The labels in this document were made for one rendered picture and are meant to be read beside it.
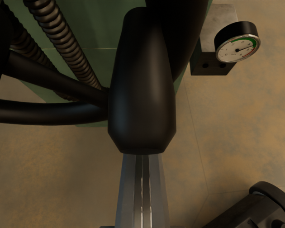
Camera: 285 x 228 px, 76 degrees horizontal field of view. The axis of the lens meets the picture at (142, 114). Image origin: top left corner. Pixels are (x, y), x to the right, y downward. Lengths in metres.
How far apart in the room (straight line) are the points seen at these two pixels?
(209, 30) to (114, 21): 0.18
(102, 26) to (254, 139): 0.90
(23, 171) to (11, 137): 0.18
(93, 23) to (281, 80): 1.11
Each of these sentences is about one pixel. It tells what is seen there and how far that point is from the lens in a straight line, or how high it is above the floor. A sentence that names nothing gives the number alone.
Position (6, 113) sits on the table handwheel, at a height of 0.70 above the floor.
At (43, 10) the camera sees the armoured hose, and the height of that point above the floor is 0.78.
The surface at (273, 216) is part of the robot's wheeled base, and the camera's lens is 0.81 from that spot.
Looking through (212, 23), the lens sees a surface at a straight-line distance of 0.42.
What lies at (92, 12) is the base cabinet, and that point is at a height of 0.67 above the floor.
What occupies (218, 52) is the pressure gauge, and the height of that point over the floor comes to 0.66.
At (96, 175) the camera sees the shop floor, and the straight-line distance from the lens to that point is 0.92.
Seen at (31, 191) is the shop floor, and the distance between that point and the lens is 1.02.
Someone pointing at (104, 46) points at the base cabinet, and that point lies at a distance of 0.40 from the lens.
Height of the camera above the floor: 0.89
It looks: 70 degrees down
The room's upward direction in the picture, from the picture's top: straight up
